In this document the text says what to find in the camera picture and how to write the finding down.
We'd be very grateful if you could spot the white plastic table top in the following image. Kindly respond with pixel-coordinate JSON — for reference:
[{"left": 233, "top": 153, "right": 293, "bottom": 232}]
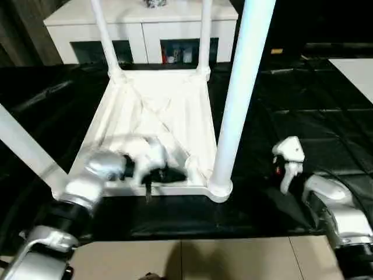
[{"left": 51, "top": 68, "right": 234, "bottom": 204}]

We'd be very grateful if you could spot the white plastic table leg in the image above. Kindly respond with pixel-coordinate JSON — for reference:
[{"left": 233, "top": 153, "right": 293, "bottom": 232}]
[
  {"left": 0, "top": 101, "right": 69, "bottom": 194},
  {"left": 196, "top": 0, "right": 213, "bottom": 75},
  {"left": 90, "top": 0, "right": 122, "bottom": 77},
  {"left": 208, "top": 0, "right": 277, "bottom": 195}
]

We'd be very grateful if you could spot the black mat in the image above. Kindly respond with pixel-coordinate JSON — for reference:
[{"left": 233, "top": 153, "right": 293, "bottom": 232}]
[{"left": 0, "top": 61, "right": 373, "bottom": 242}]

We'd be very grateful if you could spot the white flat panel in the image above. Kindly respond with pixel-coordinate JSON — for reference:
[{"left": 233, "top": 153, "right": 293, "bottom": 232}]
[{"left": 328, "top": 58, "right": 373, "bottom": 104}]

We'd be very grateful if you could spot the black metal bar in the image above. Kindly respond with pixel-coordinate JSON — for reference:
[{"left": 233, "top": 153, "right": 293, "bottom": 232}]
[{"left": 304, "top": 43, "right": 373, "bottom": 51}]

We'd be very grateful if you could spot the white cabinet with glass doors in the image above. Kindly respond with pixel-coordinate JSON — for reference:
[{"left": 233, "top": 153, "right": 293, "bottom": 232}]
[{"left": 43, "top": 0, "right": 238, "bottom": 64}]

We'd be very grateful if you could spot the dark crumpled plastic bag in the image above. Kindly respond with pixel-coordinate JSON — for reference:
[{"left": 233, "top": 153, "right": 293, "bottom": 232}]
[{"left": 144, "top": 0, "right": 168, "bottom": 9}]

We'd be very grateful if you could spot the grey curtain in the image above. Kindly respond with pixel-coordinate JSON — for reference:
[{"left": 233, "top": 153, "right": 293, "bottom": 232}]
[{"left": 0, "top": 0, "right": 64, "bottom": 68}]

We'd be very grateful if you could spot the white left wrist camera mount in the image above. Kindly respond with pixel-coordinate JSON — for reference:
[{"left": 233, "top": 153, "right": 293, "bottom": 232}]
[{"left": 122, "top": 135, "right": 168, "bottom": 186}]

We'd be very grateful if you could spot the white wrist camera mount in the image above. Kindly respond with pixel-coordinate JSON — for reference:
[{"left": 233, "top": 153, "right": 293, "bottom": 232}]
[
  {"left": 271, "top": 136, "right": 305, "bottom": 194},
  {"left": 122, "top": 135, "right": 168, "bottom": 186}
]

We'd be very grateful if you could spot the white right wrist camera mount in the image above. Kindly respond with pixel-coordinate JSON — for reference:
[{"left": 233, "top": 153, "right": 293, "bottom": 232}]
[{"left": 271, "top": 136, "right": 305, "bottom": 194}]

